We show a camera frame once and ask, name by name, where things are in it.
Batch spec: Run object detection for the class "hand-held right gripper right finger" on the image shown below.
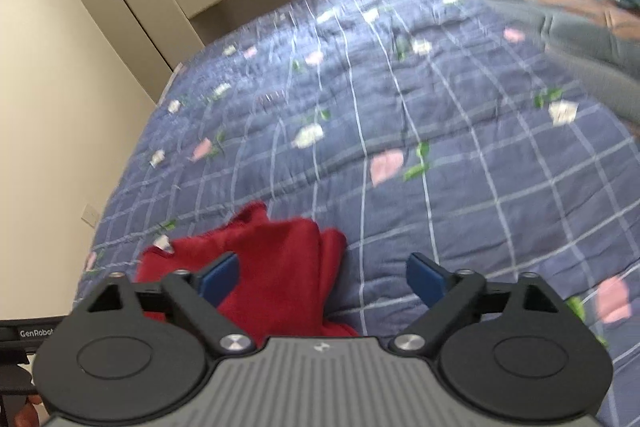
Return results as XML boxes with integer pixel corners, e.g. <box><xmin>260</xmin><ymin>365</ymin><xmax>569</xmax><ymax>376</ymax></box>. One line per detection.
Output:
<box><xmin>392</xmin><ymin>252</ymin><xmax>568</xmax><ymax>355</ymax></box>

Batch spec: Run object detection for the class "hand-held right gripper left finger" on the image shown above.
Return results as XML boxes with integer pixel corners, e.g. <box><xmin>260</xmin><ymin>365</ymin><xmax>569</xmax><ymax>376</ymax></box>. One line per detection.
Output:
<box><xmin>87</xmin><ymin>252</ymin><xmax>258</xmax><ymax>355</ymax></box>

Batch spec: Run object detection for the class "red shirt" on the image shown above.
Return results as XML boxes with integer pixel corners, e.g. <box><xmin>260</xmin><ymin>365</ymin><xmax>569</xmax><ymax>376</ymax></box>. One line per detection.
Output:
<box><xmin>136</xmin><ymin>202</ymin><xmax>361</xmax><ymax>340</ymax></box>

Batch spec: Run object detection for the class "person's left hand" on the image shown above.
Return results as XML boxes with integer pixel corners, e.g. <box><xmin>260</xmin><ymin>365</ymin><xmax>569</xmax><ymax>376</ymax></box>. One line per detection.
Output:
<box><xmin>12</xmin><ymin>396</ymin><xmax>47</xmax><ymax>427</ymax></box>

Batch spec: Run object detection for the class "blue plaid floral quilt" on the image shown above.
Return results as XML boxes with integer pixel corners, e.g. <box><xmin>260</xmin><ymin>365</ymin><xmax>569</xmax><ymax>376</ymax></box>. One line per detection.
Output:
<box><xmin>75</xmin><ymin>0</ymin><xmax>640</xmax><ymax>427</ymax></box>

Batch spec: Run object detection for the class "grey cloth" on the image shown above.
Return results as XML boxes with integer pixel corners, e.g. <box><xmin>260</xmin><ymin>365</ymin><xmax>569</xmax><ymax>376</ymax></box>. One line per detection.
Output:
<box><xmin>480</xmin><ymin>0</ymin><xmax>640</xmax><ymax>124</ymax></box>

